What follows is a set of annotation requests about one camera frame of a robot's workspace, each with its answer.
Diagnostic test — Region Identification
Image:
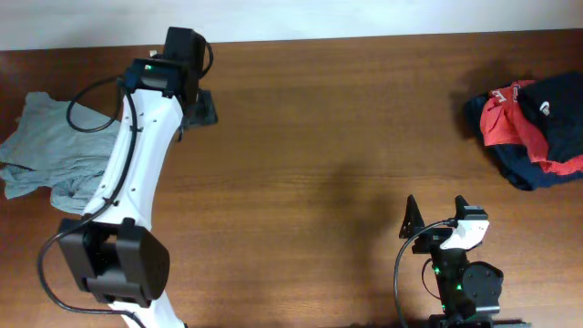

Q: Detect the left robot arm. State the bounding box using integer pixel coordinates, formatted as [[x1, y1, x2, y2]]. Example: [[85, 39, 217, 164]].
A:
[[36, 27, 219, 327]]

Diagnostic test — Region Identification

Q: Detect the black t-shirt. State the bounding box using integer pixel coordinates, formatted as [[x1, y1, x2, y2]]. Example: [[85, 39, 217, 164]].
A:
[[517, 71, 582, 163]]

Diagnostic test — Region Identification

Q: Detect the navy blue garment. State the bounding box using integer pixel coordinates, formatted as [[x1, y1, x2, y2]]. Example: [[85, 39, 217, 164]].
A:
[[463, 94, 582, 191]]

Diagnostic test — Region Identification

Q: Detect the grey t-shirt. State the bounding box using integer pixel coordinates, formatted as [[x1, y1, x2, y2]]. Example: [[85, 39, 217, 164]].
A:
[[1, 92, 119, 214]]

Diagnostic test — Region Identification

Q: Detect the red printed t-shirt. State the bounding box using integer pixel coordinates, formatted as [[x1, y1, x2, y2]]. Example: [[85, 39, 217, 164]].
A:
[[479, 80, 582, 176]]

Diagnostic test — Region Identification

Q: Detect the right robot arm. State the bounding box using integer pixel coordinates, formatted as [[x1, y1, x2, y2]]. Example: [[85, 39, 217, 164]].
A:
[[393, 195, 532, 328]]

